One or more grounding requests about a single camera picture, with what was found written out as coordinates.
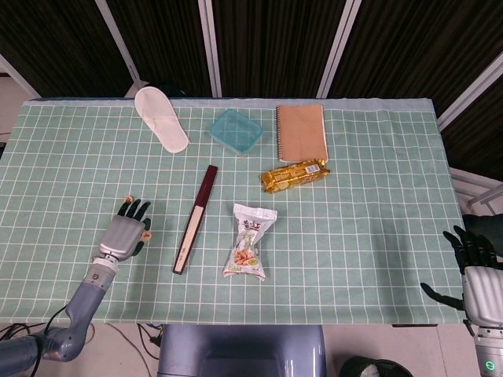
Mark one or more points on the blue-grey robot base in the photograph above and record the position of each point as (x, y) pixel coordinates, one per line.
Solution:
(236, 345)

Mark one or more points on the clear container with teal lid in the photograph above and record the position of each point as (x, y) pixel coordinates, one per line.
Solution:
(236, 131)

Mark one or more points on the dark red folding fan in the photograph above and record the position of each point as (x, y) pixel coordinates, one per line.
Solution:
(195, 220)

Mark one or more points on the dark green bulky object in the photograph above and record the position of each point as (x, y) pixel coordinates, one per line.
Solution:
(485, 224)

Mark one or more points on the black trash bin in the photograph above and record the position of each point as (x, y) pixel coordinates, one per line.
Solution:
(353, 367)

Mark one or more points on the brown spiral notebook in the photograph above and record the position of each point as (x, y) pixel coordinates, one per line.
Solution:
(302, 131)

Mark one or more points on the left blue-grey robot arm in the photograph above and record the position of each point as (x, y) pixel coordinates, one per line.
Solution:
(84, 298)

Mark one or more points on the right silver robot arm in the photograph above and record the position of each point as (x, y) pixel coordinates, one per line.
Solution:
(487, 349)

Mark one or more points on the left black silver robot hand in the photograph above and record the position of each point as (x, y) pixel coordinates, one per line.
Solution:
(120, 235)

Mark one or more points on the gold biscuit packet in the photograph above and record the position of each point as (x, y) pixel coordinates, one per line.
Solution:
(294, 176)

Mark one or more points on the white peanut snack bag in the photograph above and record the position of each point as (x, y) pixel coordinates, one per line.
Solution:
(245, 243)

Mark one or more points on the round wooden chess piece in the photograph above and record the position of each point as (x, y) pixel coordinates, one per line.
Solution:
(147, 235)
(128, 198)

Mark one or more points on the grey metal rack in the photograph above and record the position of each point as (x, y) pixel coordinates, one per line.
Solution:
(471, 184)

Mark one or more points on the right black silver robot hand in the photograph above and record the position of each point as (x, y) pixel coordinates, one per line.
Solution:
(485, 294)

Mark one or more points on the white disposable slipper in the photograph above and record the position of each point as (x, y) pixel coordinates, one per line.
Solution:
(161, 121)

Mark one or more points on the white partition frame post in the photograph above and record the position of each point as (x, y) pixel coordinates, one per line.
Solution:
(211, 47)
(120, 39)
(338, 47)
(19, 77)
(471, 92)

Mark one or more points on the green checked tablecloth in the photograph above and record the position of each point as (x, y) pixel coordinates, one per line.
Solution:
(353, 235)

